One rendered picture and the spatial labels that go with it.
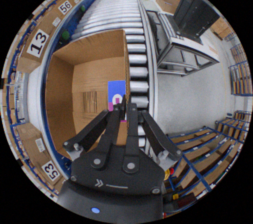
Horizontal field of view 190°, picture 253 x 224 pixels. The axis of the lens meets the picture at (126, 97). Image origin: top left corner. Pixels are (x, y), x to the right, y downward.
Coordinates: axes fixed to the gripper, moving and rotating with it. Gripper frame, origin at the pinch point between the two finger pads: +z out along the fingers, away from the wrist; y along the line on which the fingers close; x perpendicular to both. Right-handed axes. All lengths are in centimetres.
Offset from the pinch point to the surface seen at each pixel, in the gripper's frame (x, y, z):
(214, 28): 229, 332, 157
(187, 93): -23, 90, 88
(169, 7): 64, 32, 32
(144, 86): 0.8, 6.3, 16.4
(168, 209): -18.6, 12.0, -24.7
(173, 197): -20.7, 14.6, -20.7
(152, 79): 3.5, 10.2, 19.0
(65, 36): 35, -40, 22
